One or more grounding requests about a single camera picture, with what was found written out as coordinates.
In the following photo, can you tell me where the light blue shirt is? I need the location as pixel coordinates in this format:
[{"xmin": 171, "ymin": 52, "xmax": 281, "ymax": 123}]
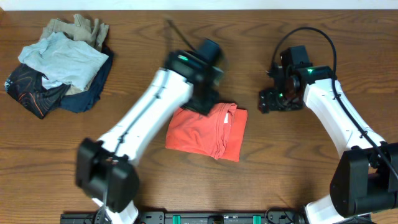
[{"xmin": 18, "ymin": 32, "xmax": 108, "ymax": 91}]

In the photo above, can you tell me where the beige garment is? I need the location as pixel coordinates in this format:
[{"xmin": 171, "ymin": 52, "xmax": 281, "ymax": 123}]
[{"xmin": 39, "ymin": 14, "xmax": 109, "ymax": 51}]

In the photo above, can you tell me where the navy blue garment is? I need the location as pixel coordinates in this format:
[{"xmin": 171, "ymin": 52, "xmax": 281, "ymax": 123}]
[{"xmin": 59, "ymin": 45, "xmax": 114, "ymax": 113}]

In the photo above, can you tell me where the black orange patterned garment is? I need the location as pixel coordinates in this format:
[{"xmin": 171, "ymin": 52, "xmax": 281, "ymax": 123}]
[{"xmin": 4, "ymin": 63, "xmax": 70, "ymax": 119}]

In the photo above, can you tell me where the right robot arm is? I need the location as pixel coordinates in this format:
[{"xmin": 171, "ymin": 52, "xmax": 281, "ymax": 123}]
[{"xmin": 259, "ymin": 63, "xmax": 397, "ymax": 223}]

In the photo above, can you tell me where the red printed t-shirt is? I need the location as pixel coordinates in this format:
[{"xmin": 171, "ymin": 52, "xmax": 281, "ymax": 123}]
[{"xmin": 165, "ymin": 103, "xmax": 248, "ymax": 162}]

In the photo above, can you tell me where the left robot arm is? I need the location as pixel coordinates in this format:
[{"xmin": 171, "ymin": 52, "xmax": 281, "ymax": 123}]
[{"xmin": 75, "ymin": 50, "xmax": 225, "ymax": 223}]

